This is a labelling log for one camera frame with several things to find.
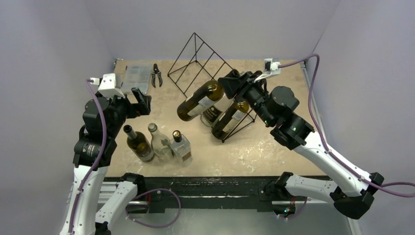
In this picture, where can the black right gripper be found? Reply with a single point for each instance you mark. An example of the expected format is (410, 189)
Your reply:
(243, 85)

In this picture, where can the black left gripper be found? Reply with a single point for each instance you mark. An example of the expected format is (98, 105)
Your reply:
(143, 101)

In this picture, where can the dark green wine bottle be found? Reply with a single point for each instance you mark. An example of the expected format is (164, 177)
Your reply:
(206, 96)

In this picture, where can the clear champagne bottle black label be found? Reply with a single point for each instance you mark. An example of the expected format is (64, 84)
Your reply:
(212, 114)

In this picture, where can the olive green wine bottle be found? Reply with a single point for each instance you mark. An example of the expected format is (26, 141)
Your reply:
(231, 117)

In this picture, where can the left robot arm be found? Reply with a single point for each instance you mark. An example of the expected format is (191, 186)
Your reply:
(103, 119)

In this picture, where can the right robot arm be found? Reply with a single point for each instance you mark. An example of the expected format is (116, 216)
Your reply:
(348, 188)

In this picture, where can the green wine bottle white label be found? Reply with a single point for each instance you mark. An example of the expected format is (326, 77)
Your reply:
(139, 144)

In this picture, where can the clear empty glass bottle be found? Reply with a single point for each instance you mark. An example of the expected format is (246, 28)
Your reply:
(160, 144)

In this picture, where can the square clear bottle black cap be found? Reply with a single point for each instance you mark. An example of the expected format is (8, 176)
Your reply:
(181, 148)

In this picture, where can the clear plastic screw organizer box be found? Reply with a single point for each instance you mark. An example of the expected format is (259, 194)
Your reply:
(137, 76)

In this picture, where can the black grey pliers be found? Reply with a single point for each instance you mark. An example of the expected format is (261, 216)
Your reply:
(156, 73)

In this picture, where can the black wire wine rack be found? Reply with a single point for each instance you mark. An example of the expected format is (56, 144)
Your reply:
(198, 44)

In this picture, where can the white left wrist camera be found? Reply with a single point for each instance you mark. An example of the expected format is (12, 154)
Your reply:
(108, 85)

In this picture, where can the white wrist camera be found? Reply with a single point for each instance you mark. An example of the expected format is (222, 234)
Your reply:
(271, 69)
(108, 85)

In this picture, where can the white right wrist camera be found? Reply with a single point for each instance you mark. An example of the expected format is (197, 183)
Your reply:
(271, 69)

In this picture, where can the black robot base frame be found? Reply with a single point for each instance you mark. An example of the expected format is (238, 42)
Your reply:
(241, 193)

